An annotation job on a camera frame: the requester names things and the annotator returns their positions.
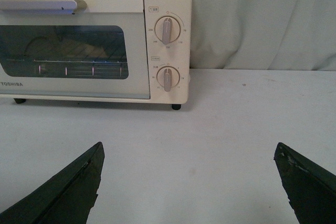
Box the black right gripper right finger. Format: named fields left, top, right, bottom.
left=274, top=142, right=335, bottom=223

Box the white curtain backdrop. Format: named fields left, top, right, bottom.
left=191, top=0, right=335, bottom=71

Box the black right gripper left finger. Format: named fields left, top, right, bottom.
left=1, top=142, right=104, bottom=223

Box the oven door with glass window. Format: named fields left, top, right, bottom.
left=1, top=0, right=150, bottom=99

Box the temperature dial knob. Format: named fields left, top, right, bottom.
left=155, top=16, right=181, bottom=45

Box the cream Toshiba toaster oven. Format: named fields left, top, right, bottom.
left=1, top=0, right=192, bottom=110

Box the timer dial knob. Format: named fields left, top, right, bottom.
left=156, top=67, right=180, bottom=92

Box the wire oven rack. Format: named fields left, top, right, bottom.
left=1, top=59, right=129, bottom=79

